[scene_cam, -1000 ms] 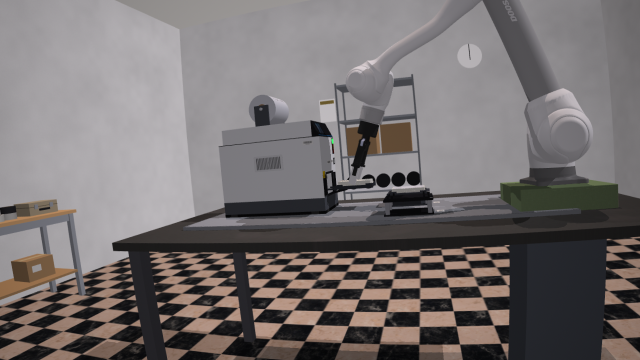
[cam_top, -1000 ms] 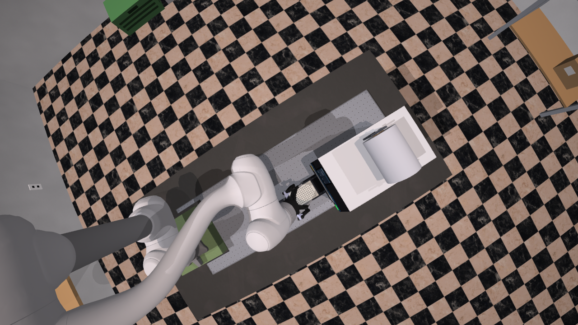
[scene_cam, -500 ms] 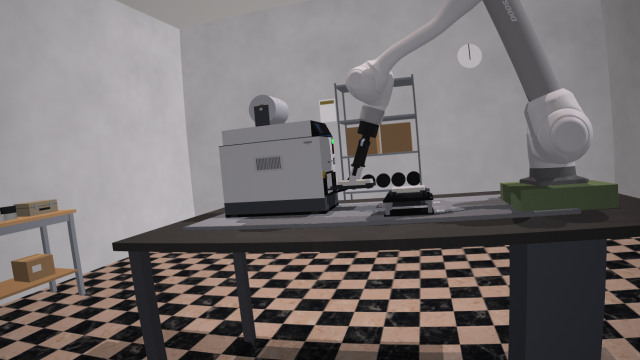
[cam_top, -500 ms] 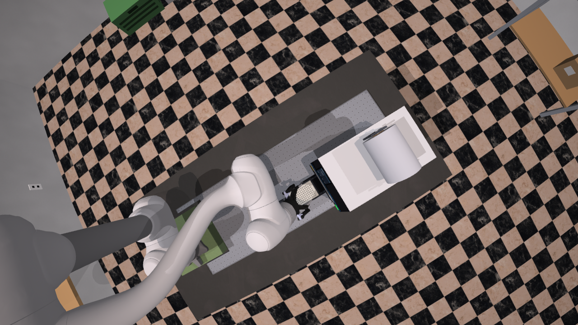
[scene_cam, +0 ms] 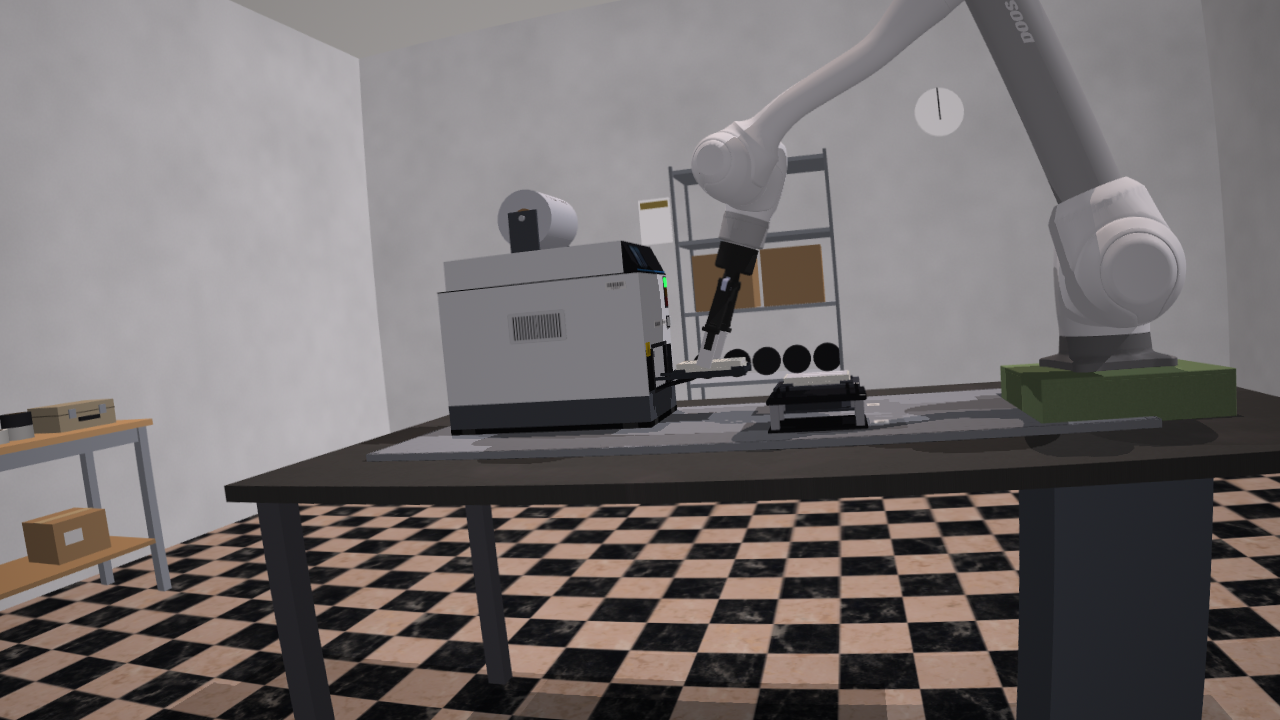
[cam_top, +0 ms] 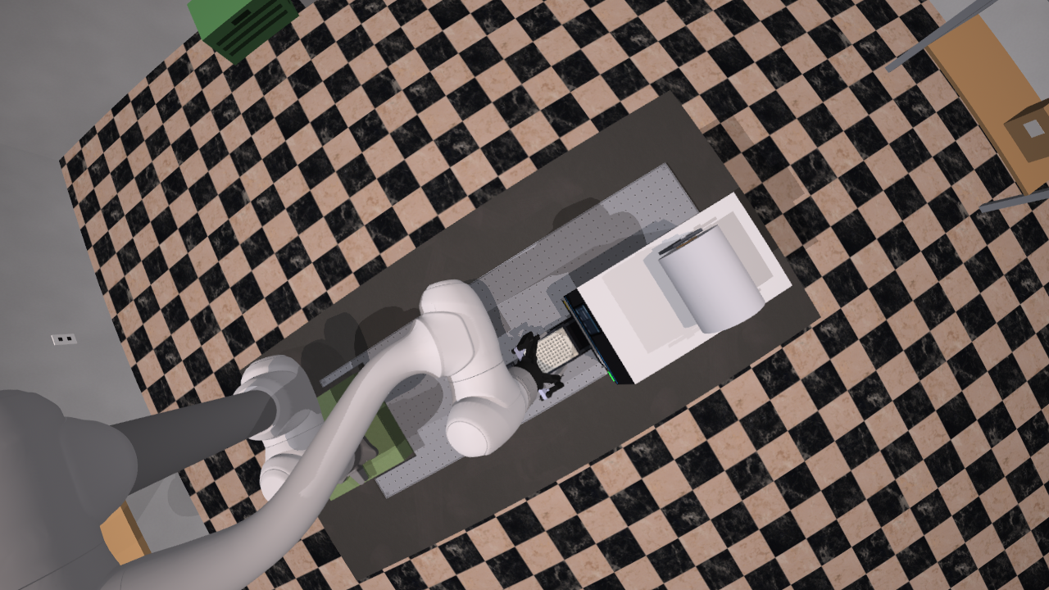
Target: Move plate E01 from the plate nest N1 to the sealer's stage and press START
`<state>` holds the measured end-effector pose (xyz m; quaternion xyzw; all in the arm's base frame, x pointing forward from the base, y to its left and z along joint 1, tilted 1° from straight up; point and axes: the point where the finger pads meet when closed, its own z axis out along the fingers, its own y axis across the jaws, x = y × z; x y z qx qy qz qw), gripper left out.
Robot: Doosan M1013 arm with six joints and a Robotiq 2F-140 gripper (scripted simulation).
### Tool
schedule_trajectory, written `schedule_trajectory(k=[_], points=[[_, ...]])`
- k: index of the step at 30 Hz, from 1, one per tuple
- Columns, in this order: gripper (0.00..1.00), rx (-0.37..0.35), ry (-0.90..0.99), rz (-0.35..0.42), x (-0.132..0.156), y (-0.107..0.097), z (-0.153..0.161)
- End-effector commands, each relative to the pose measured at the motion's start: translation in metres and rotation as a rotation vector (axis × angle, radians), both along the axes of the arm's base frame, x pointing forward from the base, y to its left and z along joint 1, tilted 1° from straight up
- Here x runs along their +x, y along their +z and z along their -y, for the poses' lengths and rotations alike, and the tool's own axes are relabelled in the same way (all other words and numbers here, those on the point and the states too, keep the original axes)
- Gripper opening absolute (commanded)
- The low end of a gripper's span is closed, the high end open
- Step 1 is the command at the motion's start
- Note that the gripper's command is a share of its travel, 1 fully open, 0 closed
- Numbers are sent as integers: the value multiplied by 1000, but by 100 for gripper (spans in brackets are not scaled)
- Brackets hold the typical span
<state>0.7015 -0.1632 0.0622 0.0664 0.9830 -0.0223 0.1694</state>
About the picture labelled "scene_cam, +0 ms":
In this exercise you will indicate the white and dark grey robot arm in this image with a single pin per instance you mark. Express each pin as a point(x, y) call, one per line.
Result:
point(1118, 272)

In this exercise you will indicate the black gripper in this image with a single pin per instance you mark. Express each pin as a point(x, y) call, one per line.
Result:
point(734, 259)

